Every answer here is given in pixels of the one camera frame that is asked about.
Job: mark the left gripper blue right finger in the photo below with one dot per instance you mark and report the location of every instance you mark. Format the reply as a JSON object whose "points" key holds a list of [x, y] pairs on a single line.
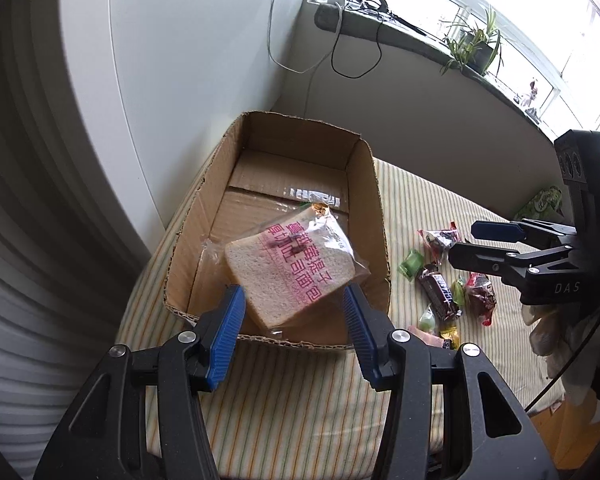
{"points": [[368, 331]]}

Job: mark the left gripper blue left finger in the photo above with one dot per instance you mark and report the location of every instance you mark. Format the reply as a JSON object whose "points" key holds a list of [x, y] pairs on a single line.
{"points": [[226, 321]]}

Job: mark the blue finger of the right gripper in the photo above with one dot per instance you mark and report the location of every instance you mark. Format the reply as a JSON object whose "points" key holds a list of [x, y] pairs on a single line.
{"points": [[509, 265], [509, 232]]}

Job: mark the pink candy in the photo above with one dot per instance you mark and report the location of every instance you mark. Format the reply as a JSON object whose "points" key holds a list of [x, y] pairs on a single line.
{"points": [[429, 339]]}

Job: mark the packaged sliced bread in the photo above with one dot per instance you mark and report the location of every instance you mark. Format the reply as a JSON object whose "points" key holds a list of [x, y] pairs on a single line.
{"points": [[292, 270]]}

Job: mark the white gloved right hand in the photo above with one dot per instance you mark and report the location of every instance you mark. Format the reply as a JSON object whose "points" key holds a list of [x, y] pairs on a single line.
{"points": [[571, 351]]}

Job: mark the Snickers bar far right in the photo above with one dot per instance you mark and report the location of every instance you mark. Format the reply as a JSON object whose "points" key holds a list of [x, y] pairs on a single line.
{"points": [[480, 297]]}

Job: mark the green gift bag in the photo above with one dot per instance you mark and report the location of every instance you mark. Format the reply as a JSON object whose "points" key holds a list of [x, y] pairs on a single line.
{"points": [[545, 205]]}

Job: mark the red dates snack bag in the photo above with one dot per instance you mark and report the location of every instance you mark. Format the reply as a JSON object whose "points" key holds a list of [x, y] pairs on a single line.
{"points": [[439, 242]]}

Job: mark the Snickers bar near box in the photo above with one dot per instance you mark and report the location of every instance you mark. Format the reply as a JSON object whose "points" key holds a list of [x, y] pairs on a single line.
{"points": [[438, 293]]}

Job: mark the clear wrapped green candy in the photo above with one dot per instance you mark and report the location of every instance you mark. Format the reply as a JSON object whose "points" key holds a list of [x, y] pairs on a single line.
{"points": [[428, 322]]}

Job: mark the yellow wrapped candy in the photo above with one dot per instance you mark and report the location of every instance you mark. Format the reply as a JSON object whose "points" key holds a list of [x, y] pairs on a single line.
{"points": [[450, 330]]}

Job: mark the small figurine on sill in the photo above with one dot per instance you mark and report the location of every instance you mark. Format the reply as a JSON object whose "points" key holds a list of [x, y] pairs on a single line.
{"points": [[528, 99]]}

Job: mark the open cardboard box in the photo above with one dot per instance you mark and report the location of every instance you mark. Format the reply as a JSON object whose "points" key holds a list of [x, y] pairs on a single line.
{"points": [[289, 210]]}

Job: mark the potted spider plant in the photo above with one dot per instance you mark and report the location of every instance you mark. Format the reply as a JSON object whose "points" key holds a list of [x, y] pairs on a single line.
{"points": [[473, 46]]}

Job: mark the white cabinet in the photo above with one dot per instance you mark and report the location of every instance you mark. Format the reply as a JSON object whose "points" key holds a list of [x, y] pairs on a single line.
{"points": [[157, 83]]}

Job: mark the window frame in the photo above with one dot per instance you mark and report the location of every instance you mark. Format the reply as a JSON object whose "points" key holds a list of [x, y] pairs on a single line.
{"points": [[557, 42]]}

